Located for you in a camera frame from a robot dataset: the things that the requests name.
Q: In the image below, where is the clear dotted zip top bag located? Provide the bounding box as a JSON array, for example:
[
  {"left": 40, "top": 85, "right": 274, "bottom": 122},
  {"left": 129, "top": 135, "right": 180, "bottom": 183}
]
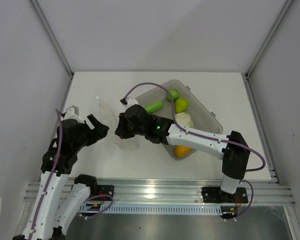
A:
[{"left": 96, "top": 96, "right": 140, "bottom": 151}]

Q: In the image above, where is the green ridged toy gourd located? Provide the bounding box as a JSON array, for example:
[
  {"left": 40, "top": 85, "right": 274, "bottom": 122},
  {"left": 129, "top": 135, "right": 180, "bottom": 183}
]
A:
[{"left": 145, "top": 100, "right": 164, "bottom": 113}]

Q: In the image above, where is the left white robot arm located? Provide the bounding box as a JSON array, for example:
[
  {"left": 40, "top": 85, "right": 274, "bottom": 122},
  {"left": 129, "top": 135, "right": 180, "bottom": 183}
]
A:
[{"left": 14, "top": 112, "right": 109, "bottom": 240}]

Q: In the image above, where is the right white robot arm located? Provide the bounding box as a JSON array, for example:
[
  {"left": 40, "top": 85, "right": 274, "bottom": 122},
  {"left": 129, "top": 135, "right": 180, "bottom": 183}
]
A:
[{"left": 115, "top": 104, "right": 251, "bottom": 202}]

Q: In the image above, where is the green bumpy toy guava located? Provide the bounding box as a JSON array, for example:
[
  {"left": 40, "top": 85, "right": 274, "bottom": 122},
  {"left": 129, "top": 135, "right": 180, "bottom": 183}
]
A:
[{"left": 165, "top": 88, "right": 180, "bottom": 102}]

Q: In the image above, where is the orange toy fruit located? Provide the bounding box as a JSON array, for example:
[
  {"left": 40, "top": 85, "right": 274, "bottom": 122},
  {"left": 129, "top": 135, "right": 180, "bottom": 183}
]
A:
[{"left": 174, "top": 145, "right": 192, "bottom": 158}]

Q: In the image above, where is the clear grey plastic bin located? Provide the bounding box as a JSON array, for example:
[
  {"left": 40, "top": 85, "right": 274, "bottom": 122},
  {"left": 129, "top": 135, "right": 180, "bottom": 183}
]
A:
[{"left": 135, "top": 79, "right": 227, "bottom": 160}]

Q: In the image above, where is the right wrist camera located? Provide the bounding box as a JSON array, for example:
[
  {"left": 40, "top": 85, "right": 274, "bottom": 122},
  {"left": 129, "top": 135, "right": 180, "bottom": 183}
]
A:
[{"left": 120, "top": 97, "right": 139, "bottom": 109}]

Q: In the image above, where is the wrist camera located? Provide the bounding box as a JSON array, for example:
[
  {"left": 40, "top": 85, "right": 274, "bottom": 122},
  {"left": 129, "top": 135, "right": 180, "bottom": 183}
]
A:
[
  {"left": 62, "top": 105, "right": 84, "bottom": 124},
  {"left": 120, "top": 97, "right": 139, "bottom": 109}
]

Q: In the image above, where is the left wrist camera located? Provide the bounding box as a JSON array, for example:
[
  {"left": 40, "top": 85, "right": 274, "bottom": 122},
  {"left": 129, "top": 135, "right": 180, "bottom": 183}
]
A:
[{"left": 62, "top": 105, "right": 84, "bottom": 124}]

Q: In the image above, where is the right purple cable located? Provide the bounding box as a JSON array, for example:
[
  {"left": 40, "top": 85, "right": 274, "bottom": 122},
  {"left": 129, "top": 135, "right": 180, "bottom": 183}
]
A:
[{"left": 119, "top": 81, "right": 267, "bottom": 172}]

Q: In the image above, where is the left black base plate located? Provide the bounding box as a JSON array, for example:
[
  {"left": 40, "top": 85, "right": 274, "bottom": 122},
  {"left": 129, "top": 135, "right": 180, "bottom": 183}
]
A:
[{"left": 97, "top": 184, "right": 115, "bottom": 202}]

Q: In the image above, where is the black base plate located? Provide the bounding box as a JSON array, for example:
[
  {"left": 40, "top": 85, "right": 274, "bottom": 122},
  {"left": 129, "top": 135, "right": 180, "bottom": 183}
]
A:
[
  {"left": 201, "top": 186, "right": 249, "bottom": 204},
  {"left": 97, "top": 184, "right": 115, "bottom": 202}
]

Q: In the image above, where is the aluminium mounting rail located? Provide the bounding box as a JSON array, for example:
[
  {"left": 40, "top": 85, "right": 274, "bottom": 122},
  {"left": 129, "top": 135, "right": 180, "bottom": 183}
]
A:
[{"left": 23, "top": 177, "right": 296, "bottom": 207}]

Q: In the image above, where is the white slotted cable duct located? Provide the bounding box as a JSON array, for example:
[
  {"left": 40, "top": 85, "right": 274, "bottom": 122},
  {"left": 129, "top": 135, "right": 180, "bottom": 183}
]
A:
[{"left": 59, "top": 203, "right": 223, "bottom": 216}]

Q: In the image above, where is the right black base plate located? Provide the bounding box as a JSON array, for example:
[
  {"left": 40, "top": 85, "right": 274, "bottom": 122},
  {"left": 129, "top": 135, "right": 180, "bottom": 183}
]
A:
[{"left": 201, "top": 186, "right": 249, "bottom": 204}]

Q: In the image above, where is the right aluminium frame post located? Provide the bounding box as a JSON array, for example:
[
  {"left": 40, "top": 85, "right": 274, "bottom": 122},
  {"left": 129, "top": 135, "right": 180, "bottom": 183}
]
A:
[{"left": 244, "top": 0, "right": 297, "bottom": 78}]

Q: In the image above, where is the aluminium frame post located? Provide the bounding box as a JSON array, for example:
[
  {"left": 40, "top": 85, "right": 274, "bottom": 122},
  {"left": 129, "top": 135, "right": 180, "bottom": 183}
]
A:
[
  {"left": 28, "top": 0, "right": 75, "bottom": 78},
  {"left": 244, "top": 0, "right": 297, "bottom": 78}
]

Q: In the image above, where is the left aluminium frame post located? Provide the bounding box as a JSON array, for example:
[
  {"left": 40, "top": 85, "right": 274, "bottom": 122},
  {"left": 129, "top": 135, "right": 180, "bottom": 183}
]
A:
[{"left": 28, "top": 0, "right": 75, "bottom": 78}]

